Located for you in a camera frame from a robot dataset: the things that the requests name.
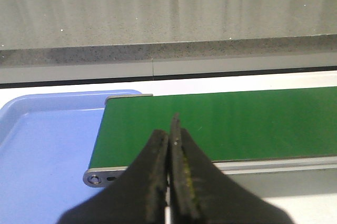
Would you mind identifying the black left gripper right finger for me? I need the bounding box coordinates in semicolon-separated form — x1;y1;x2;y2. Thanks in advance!
169;114;293;223

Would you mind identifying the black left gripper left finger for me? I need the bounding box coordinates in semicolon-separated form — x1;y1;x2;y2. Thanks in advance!
58;130;169;223

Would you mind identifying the green conveyor belt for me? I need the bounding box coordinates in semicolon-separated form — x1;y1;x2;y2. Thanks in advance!
89;87;336;168

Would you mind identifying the blue plastic tray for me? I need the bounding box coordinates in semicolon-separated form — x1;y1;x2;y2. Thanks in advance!
1;90;133;223

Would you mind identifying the grey stone counter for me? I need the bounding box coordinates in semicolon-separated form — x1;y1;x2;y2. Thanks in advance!
1;0;336;85

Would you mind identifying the aluminium conveyor frame rail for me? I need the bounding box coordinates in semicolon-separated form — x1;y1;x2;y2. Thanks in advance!
83;155;337;198

